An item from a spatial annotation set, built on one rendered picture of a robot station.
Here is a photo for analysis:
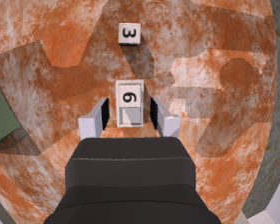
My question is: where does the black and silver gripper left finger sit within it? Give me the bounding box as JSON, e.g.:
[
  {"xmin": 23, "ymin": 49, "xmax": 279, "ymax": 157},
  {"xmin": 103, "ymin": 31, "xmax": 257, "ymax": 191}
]
[{"xmin": 78, "ymin": 98, "xmax": 110, "ymax": 140}]

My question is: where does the white cube with black number 3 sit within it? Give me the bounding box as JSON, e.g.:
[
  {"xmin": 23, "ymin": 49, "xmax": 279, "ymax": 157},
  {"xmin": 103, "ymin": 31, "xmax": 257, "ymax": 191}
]
[{"xmin": 118, "ymin": 23, "xmax": 140, "ymax": 46}]

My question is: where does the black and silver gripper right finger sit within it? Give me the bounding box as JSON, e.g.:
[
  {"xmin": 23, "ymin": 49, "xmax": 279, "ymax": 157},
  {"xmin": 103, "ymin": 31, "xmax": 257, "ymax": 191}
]
[{"xmin": 150, "ymin": 97, "xmax": 181, "ymax": 139}]

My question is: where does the white cube with black digit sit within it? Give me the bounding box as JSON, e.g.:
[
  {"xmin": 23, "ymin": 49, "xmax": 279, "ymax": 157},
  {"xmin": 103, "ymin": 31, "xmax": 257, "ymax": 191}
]
[{"xmin": 118, "ymin": 84, "xmax": 141, "ymax": 108}]

